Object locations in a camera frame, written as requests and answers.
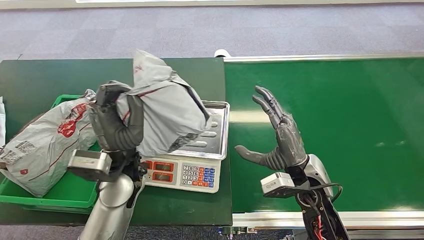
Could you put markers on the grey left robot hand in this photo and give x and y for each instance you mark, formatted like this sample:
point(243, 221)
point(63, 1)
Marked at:
point(114, 132)

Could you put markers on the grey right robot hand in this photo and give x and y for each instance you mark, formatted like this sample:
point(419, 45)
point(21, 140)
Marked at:
point(290, 142)

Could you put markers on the grey plastic mailer package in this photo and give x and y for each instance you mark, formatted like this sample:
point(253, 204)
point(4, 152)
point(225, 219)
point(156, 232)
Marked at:
point(159, 109)

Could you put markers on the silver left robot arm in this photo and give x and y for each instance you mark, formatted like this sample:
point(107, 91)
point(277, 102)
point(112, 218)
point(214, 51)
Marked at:
point(112, 205)

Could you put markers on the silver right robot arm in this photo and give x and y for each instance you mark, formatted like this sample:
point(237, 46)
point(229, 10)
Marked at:
point(318, 172)

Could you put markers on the grey package with red print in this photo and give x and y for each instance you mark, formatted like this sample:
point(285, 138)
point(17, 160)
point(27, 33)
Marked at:
point(43, 145)

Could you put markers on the green conveyor belt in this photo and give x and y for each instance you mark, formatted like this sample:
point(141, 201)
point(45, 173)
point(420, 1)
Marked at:
point(364, 99)

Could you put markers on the white conveyor roller cap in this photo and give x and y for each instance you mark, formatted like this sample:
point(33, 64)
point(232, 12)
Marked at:
point(222, 53)

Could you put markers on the grey conveyor underframe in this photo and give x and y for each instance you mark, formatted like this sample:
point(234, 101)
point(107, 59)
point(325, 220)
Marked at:
point(381, 234)

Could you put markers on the green plastic crate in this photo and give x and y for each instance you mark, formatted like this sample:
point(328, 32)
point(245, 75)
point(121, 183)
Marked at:
point(66, 193)

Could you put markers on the electronic scale with steel pan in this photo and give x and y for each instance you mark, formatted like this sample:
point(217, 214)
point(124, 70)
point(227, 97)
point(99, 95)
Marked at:
point(195, 172)

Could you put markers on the white plastic bag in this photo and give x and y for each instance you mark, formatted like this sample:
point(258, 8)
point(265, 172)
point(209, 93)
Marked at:
point(2, 124)

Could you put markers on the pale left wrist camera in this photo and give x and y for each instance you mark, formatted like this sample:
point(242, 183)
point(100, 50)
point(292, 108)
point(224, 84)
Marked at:
point(89, 164)

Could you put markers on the wide aluminium conveyor rail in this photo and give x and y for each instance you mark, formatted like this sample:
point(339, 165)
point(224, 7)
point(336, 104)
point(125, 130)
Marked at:
point(265, 219)

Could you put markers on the thin aluminium conveyor rail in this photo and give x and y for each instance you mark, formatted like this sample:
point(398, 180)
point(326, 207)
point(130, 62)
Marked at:
point(298, 58)

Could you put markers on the metal conveyor bracket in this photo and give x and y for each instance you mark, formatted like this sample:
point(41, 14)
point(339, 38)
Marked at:
point(236, 231)

